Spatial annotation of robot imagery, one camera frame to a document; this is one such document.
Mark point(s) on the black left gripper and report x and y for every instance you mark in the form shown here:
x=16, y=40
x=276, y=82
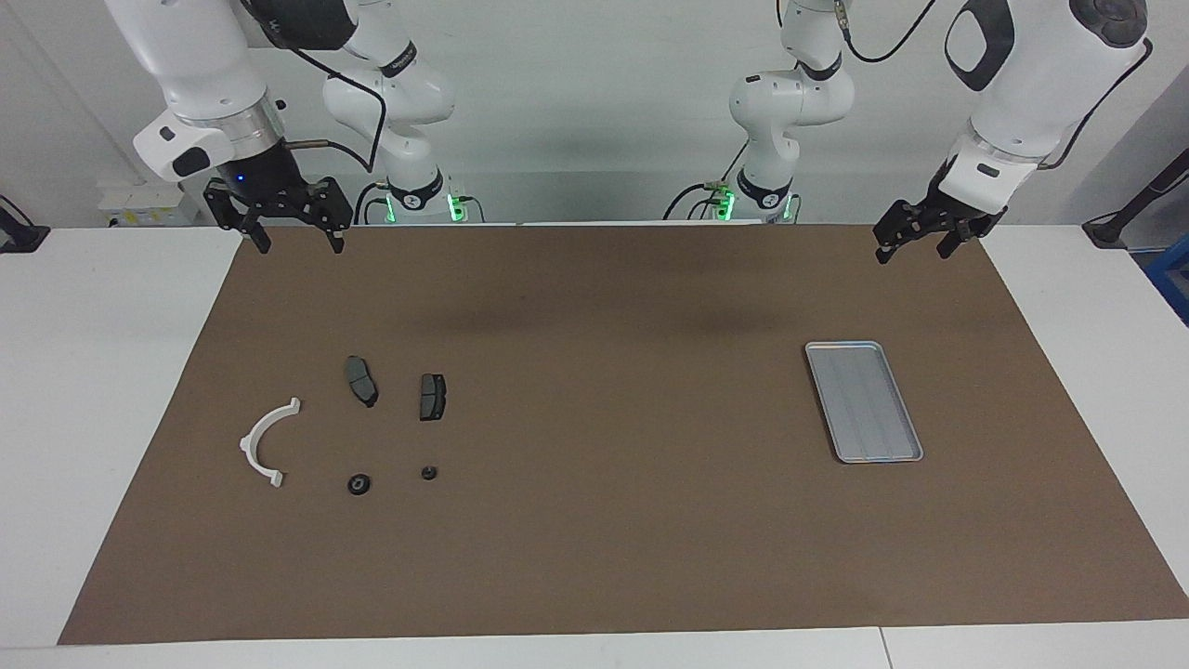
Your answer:
x=934, y=214

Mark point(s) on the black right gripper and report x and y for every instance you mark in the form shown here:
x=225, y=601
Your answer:
x=269, y=181

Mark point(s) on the large black bearing gear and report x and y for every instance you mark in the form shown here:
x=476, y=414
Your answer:
x=359, y=484

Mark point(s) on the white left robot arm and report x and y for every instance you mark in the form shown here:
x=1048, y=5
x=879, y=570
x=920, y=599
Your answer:
x=1031, y=84

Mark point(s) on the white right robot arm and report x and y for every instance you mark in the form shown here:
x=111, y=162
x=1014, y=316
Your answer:
x=204, y=65

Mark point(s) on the silver metal tray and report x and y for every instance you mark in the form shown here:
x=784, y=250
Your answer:
x=864, y=404

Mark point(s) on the dark grey curved brake pad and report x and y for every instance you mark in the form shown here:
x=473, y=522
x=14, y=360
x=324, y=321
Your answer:
x=360, y=381

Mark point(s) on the dark grey rectangular brake pad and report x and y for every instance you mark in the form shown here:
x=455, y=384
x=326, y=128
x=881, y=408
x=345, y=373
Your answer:
x=433, y=398

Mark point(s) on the blue crate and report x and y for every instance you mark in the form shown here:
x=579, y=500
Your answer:
x=1172, y=279

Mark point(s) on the black table clamp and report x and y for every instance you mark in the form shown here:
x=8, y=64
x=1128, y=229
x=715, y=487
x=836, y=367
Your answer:
x=20, y=237

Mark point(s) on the brown table mat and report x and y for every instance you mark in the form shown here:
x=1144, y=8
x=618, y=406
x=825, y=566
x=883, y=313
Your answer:
x=604, y=520

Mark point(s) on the white wall socket box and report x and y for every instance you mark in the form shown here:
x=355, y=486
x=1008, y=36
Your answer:
x=149, y=204

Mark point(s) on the white curved plastic bracket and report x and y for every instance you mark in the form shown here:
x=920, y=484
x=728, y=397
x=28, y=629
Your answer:
x=249, y=446

